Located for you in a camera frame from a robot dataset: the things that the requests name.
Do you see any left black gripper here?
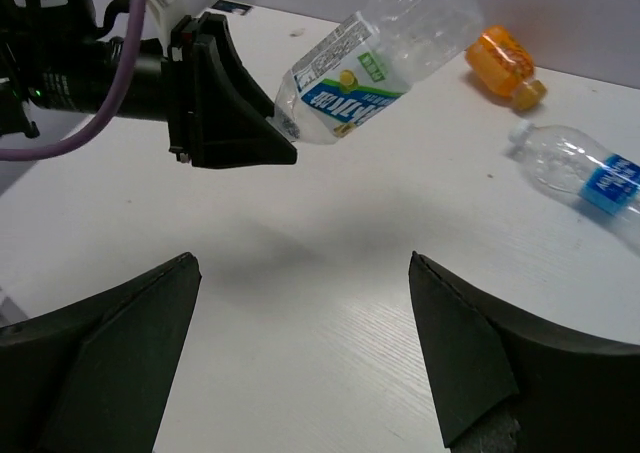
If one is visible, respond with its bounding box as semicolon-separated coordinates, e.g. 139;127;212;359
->
1;0;297;169

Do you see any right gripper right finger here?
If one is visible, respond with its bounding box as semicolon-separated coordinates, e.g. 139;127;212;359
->
409;254;639;452

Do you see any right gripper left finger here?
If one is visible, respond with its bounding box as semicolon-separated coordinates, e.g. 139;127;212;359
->
1;253;201;452

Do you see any clear bottle green blue label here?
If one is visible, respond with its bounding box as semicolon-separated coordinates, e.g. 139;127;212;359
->
269;0;484;144

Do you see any orange plastic bottle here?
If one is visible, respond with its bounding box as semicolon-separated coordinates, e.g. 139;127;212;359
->
465;25;547;111

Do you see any left blue table sticker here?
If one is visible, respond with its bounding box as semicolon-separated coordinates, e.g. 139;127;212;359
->
211;0;253;16

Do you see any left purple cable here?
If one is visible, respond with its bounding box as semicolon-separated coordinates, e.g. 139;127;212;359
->
0;0;151;163

